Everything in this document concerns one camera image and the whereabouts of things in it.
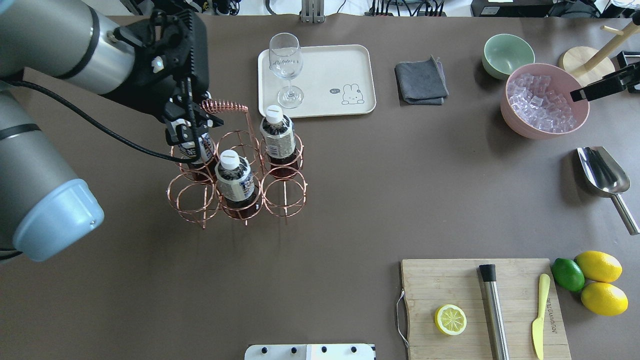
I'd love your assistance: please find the green ceramic bowl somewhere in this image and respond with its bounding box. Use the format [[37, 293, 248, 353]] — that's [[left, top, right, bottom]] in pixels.
[[481, 33, 536, 80]]

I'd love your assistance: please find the wooden glass stand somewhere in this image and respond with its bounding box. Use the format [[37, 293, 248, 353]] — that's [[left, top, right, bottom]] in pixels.
[[558, 10, 640, 86]]

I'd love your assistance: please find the wooden cutting board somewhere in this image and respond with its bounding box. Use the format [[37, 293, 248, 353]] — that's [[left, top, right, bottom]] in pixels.
[[401, 259, 551, 360]]

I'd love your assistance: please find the pink bowl with ice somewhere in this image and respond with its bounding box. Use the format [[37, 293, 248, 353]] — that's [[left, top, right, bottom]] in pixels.
[[500, 63, 590, 139]]

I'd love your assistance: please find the clear wine glass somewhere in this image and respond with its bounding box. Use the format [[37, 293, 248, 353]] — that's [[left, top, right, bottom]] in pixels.
[[269, 32, 304, 109]]

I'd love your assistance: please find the metal ice scoop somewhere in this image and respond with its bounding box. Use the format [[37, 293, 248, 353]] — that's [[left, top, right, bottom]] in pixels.
[[576, 146, 639, 236]]

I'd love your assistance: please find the yellow lemon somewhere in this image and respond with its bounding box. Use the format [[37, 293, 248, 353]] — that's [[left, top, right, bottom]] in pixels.
[[574, 250, 623, 283], [580, 282, 629, 317]]

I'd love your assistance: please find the copper wire bottle basket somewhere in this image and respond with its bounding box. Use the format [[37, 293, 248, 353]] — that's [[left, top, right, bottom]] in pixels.
[[166, 99, 307, 228]]

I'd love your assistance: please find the tea bottle dark liquid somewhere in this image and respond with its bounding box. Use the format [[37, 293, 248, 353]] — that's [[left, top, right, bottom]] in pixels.
[[177, 127, 218, 183]]

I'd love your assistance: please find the cream serving tray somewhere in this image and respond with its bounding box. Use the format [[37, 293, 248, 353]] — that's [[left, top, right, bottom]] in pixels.
[[284, 44, 377, 119]]

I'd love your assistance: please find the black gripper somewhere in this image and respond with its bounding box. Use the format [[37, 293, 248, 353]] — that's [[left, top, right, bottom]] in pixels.
[[114, 10, 224, 145]]

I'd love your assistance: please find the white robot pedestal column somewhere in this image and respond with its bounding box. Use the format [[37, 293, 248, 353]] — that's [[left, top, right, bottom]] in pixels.
[[244, 342, 377, 360]]

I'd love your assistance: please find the tea bottle white cap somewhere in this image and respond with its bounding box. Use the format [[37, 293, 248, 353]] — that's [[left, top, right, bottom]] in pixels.
[[215, 149, 261, 220], [260, 104, 299, 179]]

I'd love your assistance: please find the grey folded cloth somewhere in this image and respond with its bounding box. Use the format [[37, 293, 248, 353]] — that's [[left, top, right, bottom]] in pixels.
[[394, 56, 450, 106]]

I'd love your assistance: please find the black wine glass tray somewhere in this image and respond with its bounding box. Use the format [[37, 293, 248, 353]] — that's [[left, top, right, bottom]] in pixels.
[[617, 51, 640, 94]]

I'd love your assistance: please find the yellow plastic knife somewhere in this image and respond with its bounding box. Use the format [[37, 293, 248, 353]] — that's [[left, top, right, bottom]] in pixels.
[[531, 273, 551, 360]]

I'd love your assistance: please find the aluminium frame post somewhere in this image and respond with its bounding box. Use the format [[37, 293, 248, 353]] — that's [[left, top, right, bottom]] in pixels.
[[300, 0, 326, 24]]

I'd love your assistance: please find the half lemon slice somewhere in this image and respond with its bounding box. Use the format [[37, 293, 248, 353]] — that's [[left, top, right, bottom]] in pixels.
[[434, 304, 467, 336]]

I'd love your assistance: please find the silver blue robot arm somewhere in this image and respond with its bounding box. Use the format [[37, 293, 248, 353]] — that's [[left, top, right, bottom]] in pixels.
[[0, 0, 222, 263]]

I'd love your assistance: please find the green lime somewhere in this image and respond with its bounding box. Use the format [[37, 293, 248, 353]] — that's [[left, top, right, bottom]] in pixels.
[[551, 257, 586, 293]]

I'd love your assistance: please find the steel muddler black tip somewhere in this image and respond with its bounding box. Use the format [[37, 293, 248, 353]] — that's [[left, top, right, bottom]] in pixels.
[[478, 264, 510, 360]]

